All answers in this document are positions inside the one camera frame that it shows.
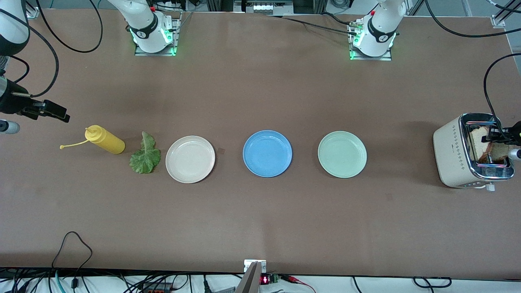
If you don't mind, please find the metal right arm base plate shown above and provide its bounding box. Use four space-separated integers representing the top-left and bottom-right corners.
134 11 182 57

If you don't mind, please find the black coiled cable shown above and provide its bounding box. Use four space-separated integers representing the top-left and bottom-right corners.
413 276 453 289

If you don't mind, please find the blue plate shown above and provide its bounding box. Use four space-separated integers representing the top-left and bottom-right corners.
243 130 293 178

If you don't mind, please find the black cable on table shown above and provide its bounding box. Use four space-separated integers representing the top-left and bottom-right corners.
267 12 359 36

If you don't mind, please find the green lettuce leaf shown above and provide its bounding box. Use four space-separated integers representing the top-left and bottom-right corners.
129 131 162 175

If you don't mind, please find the pale green plate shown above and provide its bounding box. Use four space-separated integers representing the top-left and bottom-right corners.
317 131 368 179

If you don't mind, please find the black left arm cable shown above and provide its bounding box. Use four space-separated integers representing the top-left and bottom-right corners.
423 0 521 131

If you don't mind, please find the toasted bread slice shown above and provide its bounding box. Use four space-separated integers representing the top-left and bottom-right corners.
470 126 493 161
486 142 516 164

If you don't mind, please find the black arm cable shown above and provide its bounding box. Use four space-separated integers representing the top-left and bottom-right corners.
423 0 521 131
0 0 103 99

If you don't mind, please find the yellow squeeze bottle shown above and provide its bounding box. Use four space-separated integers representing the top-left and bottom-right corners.
59 125 126 155

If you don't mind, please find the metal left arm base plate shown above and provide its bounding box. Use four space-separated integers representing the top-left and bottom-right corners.
348 20 394 61

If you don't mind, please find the beige plate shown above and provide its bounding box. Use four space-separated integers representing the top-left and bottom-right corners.
165 136 216 184

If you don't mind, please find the black cable tangle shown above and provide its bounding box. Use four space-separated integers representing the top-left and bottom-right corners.
0 267 245 293

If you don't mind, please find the cream toaster with chrome top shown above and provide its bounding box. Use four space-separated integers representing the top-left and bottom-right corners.
433 113 516 192

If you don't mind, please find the white clamp block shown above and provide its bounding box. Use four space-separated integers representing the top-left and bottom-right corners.
244 259 267 273

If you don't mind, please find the grey control box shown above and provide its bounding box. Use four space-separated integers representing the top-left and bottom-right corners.
234 0 294 15

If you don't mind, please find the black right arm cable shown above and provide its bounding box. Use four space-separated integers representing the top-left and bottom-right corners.
0 0 103 99

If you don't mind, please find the thin black cable loop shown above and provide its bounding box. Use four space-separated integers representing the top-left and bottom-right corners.
50 231 94 271

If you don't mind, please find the red black wire pair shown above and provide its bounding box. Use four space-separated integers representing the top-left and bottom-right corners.
279 274 318 293

